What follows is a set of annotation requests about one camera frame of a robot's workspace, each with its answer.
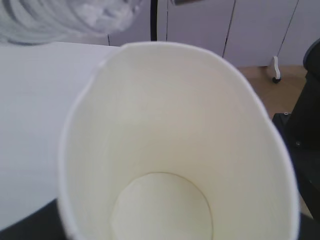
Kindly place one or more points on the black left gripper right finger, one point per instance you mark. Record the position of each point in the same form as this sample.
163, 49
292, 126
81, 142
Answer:
309, 228

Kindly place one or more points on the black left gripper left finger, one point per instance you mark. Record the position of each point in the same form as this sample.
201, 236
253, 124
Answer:
44, 224

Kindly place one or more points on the white paper cup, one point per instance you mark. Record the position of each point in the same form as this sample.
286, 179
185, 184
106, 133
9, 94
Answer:
169, 141

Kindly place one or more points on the clear green-label water bottle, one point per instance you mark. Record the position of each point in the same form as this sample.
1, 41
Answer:
38, 22

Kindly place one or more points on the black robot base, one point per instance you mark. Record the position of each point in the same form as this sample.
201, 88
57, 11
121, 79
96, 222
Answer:
300, 130

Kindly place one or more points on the white table leg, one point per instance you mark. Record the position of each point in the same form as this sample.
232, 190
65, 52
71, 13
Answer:
276, 77

